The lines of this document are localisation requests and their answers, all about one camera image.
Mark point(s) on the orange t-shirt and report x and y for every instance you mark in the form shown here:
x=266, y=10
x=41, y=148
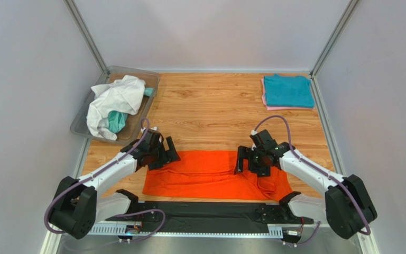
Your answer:
x=210, y=174

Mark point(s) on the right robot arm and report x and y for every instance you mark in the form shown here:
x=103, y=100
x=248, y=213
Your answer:
x=345, y=204

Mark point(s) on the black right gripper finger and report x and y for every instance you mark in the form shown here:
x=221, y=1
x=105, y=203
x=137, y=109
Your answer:
x=242, y=160
x=262, y=172

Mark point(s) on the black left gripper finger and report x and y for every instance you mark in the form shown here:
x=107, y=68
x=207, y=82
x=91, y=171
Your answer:
x=157, y=165
x=172, y=153

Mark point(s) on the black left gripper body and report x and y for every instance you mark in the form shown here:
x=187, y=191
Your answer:
x=158, y=153

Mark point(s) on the white t-shirt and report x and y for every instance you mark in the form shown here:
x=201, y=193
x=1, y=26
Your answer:
x=99, y=108

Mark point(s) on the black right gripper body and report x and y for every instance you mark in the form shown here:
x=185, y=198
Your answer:
x=247, y=159

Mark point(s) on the folded blue t-shirt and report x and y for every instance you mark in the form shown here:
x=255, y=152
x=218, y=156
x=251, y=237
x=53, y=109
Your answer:
x=287, y=91

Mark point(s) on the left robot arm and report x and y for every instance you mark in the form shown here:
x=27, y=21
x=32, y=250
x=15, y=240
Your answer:
x=78, y=203

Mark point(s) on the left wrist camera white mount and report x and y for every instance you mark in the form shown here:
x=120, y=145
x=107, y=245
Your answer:
x=155, y=128

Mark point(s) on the folded pink t-shirt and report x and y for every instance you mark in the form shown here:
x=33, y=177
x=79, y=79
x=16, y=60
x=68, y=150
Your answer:
x=277, y=108

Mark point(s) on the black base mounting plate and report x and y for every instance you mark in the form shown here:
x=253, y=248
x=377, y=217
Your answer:
x=213, y=217

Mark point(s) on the teal green t-shirt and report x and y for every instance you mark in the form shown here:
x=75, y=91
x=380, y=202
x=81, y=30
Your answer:
x=125, y=101

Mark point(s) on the aluminium frame rail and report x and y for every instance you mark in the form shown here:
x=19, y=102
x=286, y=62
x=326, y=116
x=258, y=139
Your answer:
x=118, y=236

